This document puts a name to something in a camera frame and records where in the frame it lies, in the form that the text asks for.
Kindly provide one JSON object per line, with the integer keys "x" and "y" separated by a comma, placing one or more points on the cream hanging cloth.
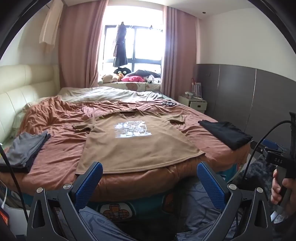
{"x": 50, "y": 26}

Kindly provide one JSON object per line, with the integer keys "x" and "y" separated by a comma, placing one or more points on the right pink curtain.
{"x": 180, "y": 52}

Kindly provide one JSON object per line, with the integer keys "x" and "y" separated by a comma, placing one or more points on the white rack on cabinet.
{"x": 196, "y": 90}

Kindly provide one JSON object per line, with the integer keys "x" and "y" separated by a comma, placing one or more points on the cream padded headboard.
{"x": 21, "y": 84}

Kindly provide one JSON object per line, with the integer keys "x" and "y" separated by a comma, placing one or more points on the dark hanging garment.
{"x": 120, "y": 58}

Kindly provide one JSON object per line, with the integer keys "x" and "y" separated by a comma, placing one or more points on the rust orange bed blanket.
{"x": 57, "y": 161}

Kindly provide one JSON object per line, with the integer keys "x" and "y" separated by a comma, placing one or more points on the folded grey clothes stack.
{"x": 24, "y": 150}

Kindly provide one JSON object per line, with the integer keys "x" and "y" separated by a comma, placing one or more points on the folded black garment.
{"x": 227, "y": 133}

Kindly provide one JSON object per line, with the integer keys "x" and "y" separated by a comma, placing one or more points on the pink curtain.
{"x": 180, "y": 52}
{"x": 79, "y": 39}

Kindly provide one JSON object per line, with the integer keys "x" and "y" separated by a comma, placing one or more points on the bear print pillow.
{"x": 134, "y": 86}

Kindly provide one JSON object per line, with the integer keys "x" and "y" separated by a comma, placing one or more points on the brown printed t-shirt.
{"x": 134, "y": 141}

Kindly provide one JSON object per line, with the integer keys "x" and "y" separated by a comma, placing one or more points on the black frame on bed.
{"x": 168, "y": 103}

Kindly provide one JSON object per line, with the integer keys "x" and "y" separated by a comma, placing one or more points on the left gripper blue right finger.
{"x": 214, "y": 185}

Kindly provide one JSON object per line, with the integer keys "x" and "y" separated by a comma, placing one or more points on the white bedside cabinet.
{"x": 196, "y": 104}

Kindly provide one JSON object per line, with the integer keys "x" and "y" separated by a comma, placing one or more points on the person right hand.
{"x": 276, "y": 188}

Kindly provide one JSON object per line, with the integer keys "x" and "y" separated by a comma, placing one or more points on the left pink curtain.
{"x": 79, "y": 39}

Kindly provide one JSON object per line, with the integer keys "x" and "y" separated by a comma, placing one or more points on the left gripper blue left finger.
{"x": 85, "y": 184}

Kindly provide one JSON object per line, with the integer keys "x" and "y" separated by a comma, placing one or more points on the beige teddy bear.
{"x": 110, "y": 78}

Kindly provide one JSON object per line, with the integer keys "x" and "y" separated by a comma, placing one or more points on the pink plush toy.
{"x": 133, "y": 79}

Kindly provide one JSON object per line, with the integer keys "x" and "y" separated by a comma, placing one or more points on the beige bed sheet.
{"x": 108, "y": 94}

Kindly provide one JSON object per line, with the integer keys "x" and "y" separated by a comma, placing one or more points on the black owl plush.
{"x": 122, "y": 70}

